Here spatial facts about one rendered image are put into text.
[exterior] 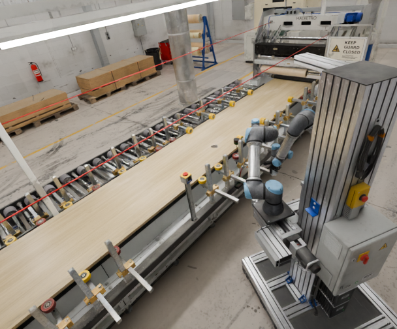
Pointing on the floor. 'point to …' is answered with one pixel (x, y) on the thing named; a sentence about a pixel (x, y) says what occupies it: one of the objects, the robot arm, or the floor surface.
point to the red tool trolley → (165, 50)
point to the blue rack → (204, 46)
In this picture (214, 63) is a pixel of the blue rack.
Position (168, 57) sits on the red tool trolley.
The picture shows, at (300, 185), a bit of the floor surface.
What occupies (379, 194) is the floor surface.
